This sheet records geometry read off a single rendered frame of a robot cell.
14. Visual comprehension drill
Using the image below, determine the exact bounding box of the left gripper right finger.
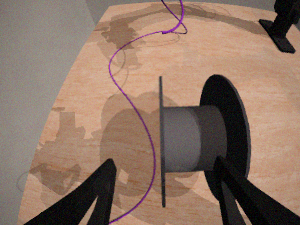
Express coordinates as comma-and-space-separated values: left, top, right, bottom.
213, 156, 300, 225

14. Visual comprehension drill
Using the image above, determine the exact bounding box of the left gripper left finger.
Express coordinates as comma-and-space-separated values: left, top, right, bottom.
24, 158, 117, 225

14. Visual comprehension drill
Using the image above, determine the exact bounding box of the black and grey cable reel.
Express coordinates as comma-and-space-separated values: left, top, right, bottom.
159, 74, 251, 208

